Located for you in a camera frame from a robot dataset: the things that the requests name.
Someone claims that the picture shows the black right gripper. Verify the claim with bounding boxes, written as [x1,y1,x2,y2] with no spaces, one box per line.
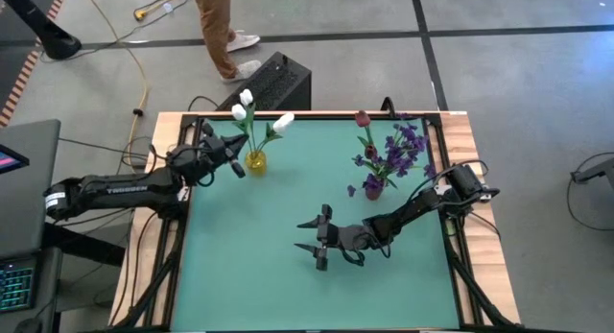
[293,203,373,273]

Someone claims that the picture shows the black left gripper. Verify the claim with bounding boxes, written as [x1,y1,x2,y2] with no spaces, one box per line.
[193,122,250,179]

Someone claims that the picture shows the white artificial tulip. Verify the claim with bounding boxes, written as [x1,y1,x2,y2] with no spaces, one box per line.
[256,111,295,155]
[230,103,258,155]

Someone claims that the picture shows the blue tulip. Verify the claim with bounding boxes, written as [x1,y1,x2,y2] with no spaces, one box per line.
[238,87,258,155]

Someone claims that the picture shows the red glass vase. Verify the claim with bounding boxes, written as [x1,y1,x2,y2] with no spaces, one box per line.
[364,181,386,202]

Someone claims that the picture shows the white tulip bottom stem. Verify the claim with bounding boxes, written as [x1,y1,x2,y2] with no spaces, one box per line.
[353,109,378,150]

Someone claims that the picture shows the yellow glass vase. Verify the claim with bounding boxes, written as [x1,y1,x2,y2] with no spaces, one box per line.
[244,149,268,177]

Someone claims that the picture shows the green table mat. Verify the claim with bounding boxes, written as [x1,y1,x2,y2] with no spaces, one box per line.
[171,117,461,332]

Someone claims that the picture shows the black computer tower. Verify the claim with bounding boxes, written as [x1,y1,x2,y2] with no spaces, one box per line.
[216,51,313,112]

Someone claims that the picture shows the person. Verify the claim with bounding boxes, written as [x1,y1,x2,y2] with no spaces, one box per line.
[193,0,263,83]

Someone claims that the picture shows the black stand pole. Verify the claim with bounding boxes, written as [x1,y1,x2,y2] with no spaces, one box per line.
[0,0,83,61]

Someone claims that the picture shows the dark floor mat striped edge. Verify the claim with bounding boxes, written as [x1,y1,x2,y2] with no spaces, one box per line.
[0,0,71,128]

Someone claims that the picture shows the small lit screen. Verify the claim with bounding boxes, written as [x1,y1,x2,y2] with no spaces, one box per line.
[0,144,31,177]

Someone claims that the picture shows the backlit keyboard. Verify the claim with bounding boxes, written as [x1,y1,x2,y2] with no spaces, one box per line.
[0,265,37,314]

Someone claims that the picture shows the long yellow floor cable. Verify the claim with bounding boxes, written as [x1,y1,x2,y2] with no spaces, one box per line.
[80,0,151,169]

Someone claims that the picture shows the yellow plug cable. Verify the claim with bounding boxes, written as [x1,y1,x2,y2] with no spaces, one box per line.
[132,0,198,22]

